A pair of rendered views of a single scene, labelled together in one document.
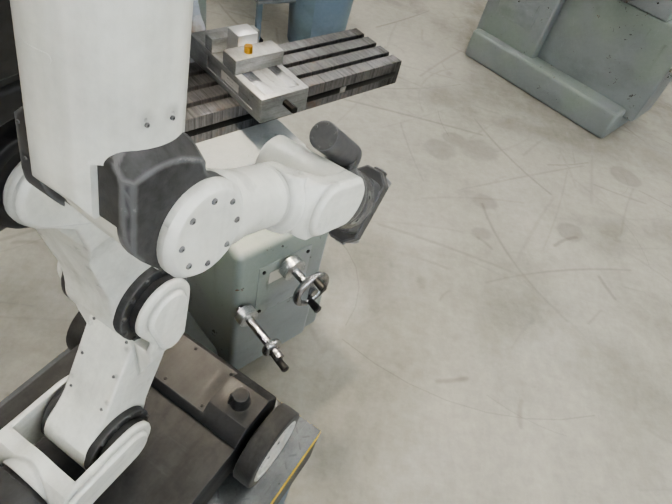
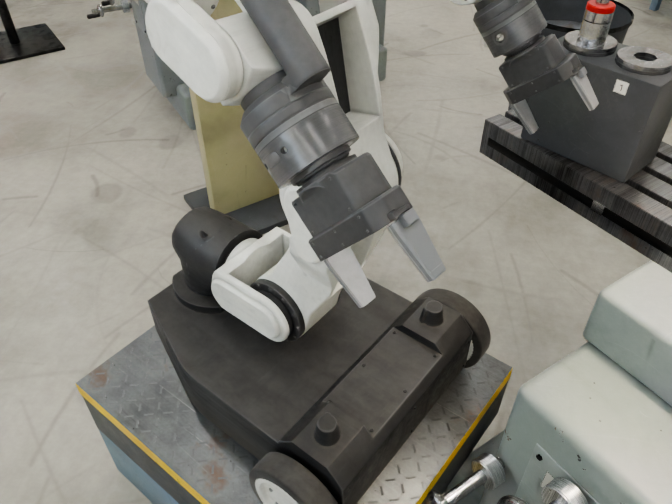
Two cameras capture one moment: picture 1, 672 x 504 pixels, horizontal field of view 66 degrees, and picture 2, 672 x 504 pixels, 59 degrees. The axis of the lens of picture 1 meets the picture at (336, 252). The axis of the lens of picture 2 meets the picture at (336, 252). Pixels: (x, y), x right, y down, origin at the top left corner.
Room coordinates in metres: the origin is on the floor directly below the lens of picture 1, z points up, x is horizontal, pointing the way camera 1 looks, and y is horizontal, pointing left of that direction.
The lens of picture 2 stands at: (0.71, -0.43, 1.55)
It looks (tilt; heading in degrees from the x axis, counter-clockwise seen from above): 41 degrees down; 108
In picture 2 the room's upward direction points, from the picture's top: straight up
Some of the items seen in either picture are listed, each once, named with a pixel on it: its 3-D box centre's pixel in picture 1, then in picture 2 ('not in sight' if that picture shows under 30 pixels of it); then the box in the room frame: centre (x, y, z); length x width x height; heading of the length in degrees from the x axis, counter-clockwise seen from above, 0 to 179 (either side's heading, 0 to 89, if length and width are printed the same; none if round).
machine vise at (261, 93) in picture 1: (247, 64); not in sight; (1.26, 0.37, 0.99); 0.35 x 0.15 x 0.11; 52
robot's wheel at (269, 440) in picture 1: (267, 444); (296, 502); (0.49, 0.03, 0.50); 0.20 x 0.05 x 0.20; 159
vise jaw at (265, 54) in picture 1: (253, 57); not in sight; (1.24, 0.35, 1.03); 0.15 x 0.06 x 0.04; 142
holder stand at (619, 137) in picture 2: not in sight; (600, 101); (0.86, 0.67, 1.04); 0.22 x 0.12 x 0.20; 151
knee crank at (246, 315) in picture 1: (262, 336); (456, 494); (0.76, 0.13, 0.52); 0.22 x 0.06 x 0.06; 52
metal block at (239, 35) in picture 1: (242, 40); not in sight; (1.28, 0.39, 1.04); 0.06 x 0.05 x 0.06; 142
